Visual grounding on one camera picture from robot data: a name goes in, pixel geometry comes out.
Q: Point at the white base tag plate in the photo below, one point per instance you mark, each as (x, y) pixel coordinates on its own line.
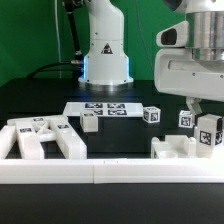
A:
(108, 109)

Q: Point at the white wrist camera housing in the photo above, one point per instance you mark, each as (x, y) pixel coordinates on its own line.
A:
(175, 36)

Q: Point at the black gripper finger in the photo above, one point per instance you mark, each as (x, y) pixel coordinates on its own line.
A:
(193, 105)

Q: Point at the white tagged cube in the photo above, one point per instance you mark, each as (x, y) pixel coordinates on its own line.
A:
(185, 119)
(151, 114)

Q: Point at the white chair seat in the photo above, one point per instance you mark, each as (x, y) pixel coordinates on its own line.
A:
(173, 147)

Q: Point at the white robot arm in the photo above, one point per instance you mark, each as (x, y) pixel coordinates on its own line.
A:
(107, 66)

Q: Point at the white chair backrest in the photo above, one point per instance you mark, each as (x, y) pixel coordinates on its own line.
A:
(31, 132)

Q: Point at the white U-shaped frame wall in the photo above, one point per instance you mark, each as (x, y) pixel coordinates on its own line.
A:
(101, 171)

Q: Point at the white tagged cube right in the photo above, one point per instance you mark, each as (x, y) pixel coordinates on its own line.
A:
(185, 119)

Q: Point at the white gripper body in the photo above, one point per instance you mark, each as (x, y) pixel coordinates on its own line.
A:
(177, 73)

